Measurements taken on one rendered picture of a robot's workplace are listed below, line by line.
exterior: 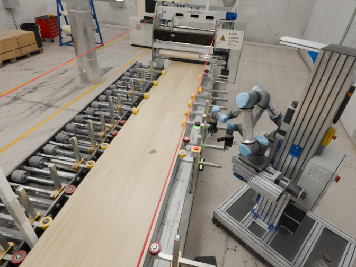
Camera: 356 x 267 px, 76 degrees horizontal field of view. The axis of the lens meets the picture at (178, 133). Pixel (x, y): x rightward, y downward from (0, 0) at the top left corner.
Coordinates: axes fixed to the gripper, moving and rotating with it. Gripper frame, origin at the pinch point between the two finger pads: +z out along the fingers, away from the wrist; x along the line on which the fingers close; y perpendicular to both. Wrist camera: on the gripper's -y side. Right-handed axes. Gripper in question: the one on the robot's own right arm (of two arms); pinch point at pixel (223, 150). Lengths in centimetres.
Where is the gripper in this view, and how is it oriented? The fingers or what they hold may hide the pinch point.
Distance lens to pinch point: 256.4
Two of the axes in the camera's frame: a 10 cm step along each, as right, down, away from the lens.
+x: 2.0, -5.6, 8.1
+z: -0.5, 8.2, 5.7
